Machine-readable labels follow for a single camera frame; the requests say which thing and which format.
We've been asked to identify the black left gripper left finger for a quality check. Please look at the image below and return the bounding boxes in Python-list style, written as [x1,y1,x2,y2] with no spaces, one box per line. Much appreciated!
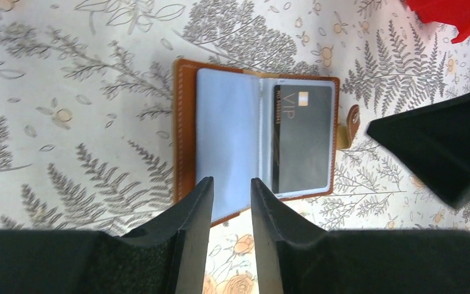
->
[121,177,214,293]

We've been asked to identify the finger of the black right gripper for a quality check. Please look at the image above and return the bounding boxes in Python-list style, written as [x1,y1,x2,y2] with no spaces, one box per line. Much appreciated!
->
[367,93,470,209]

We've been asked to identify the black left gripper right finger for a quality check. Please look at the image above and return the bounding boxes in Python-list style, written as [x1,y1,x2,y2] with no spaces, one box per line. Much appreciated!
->
[251,178,327,293]

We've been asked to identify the brown leather card holder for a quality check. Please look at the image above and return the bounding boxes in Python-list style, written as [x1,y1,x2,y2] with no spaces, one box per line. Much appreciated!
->
[174,59,360,226]

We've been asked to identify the black VIP credit card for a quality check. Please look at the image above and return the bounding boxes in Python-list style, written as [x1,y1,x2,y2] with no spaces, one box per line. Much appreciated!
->
[272,84,334,194]

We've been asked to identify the red plastic bin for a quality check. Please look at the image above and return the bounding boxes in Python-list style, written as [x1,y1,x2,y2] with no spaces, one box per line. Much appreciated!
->
[405,0,470,43]

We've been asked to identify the floral table mat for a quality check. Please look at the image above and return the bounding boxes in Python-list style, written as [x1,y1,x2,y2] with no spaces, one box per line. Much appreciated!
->
[0,0,470,294]

